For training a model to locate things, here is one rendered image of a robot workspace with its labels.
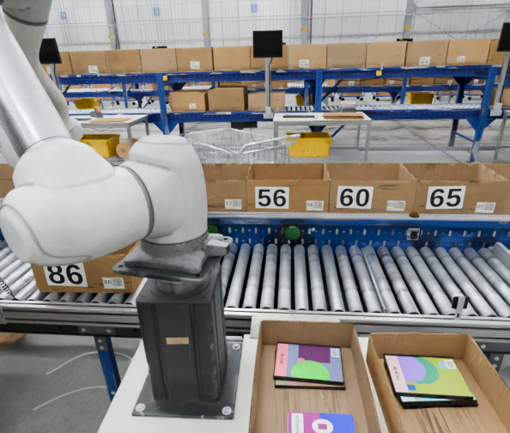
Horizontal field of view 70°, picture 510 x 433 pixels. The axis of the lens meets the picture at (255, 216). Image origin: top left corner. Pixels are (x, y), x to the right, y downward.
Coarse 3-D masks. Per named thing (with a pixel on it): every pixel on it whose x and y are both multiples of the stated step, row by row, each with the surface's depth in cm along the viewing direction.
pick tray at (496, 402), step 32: (384, 352) 107; (416, 352) 107; (448, 352) 106; (480, 352) 98; (384, 384) 90; (480, 384) 98; (384, 416) 91; (416, 416) 91; (448, 416) 90; (480, 416) 90
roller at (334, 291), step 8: (328, 248) 172; (328, 256) 165; (328, 264) 159; (328, 272) 154; (336, 272) 154; (328, 280) 149; (336, 280) 148; (328, 288) 145; (336, 288) 143; (336, 296) 137; (336, 304) 133
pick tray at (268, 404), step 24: (264, 336) 113; (288, 336) 113; (312, 336) 112; (336, 336) 111; (264, 360) 109; (360, 360) 99; (264, 384) 101; (360, 384) 98; (264, 408) 94; (288, 408) 93; (312, 408) 93; (336, 408) 93; (360, 408) 93; (264, 432) 88; (360, 432) 87
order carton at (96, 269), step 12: (120, 252) 169; (84, 264) 139; (96, 264) 138; (108, 264) 138; (36, 276) 142; (96, 276) 141; (108, 276) 140; (120, 276) 140; (48, 288) 144; (60, 288) 144; (72, 288) 144; (84, 288) 143; (96, 288) 143; (132, 288) 142
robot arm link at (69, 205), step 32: (0, 32) 70; (0, 64) 67; (0, 96) 66; (32, 96) 67; (32, 128) 65; (64, 128) 70; (32, 160) 62; (64, 160) 63; (96, 160) 67; (32, 192) 58; (64, 192) 60; (96, 192) 63; (128, 192) 66; (0, 224) 60; (32, 224) 57; (64, 224) 58; (96, 224) 62; (128, 224) 66; (32, 256) 59; (64, 256) 61; (96, 256) 66
